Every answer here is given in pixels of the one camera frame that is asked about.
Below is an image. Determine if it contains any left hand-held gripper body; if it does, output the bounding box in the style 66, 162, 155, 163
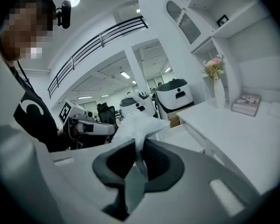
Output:
58, 99, 119, 151

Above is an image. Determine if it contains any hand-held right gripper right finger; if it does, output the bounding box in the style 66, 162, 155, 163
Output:
142, 139, 185, 193

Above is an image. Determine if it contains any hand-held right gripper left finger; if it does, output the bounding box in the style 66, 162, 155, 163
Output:
92, 138, 136, 189

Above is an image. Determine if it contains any white item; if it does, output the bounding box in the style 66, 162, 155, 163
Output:
112, 112, 171, 177

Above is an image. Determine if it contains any white desk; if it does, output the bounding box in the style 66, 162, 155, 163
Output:
176, 98, 280, 196

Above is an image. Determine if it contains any black office chair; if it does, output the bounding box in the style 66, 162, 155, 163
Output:
96, 103, 119, 127

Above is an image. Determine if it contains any brown cardboard box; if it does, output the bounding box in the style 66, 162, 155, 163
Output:
167, 112, 181, 128

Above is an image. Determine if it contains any person's black shirt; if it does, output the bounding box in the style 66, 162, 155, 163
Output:
8, 60, 66, 153

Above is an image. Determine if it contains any small white black robot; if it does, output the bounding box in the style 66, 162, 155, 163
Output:
119, 89, 158, 119

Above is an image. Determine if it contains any large white black robot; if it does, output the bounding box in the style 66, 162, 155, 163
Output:
154, 78, 196, 120

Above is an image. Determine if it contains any black metal railing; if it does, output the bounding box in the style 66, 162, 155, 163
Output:
47, 15, 150, 99

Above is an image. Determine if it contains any white vase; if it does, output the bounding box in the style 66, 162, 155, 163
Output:
213, 77, 225, 109

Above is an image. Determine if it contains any ceiling air conditioner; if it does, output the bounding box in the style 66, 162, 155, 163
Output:
138, 44, 163, 61

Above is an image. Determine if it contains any grey hardcover book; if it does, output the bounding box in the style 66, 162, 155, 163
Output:
231, 94, 262, 118

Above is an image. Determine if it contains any pink flower bouquet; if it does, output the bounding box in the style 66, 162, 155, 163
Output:
202, 54, 225, 81

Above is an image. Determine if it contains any person's head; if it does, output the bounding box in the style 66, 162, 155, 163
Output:
0, 0, 57, 61

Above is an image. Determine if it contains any arched glass cabinet door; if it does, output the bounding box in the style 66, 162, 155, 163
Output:
165, 0, 202, 45

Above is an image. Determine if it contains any white shelf unit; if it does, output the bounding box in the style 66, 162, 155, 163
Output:
137, 0, 280, 109

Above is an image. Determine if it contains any black lanyard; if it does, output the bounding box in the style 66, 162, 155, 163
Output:
17, 59, 35, 92

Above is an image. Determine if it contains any black head camera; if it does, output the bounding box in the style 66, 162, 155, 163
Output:
53, 0, 72, 30

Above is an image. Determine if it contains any small black picture frame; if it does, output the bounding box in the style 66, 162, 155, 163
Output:
216, 14, 229, 27

